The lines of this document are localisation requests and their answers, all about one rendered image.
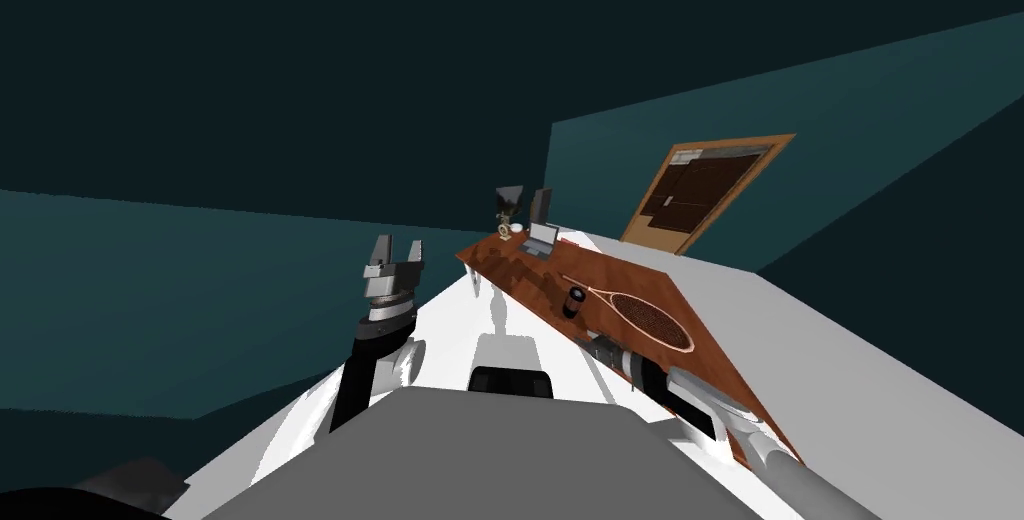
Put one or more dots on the brown wooden table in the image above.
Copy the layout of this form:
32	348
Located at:
640	280

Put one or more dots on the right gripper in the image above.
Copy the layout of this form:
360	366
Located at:
602	346

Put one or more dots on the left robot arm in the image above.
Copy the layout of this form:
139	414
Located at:
362	380

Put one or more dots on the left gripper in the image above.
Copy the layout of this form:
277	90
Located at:
390	284

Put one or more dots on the dark grey upright box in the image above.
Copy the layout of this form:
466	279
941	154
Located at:
542	205

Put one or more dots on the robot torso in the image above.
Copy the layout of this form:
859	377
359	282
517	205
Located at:
496	464

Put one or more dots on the black can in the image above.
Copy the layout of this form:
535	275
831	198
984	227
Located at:
574	302

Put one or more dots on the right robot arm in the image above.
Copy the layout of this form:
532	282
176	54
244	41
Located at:
720	416

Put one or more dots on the dark desk lamp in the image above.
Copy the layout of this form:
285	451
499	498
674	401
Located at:
507	204

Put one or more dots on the brown wooden door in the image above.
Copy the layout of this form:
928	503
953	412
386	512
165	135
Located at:
704	188

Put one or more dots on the brown tennis racket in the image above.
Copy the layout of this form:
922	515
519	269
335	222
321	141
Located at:
652	320

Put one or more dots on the grey laptop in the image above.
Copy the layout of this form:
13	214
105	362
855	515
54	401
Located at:
539	242

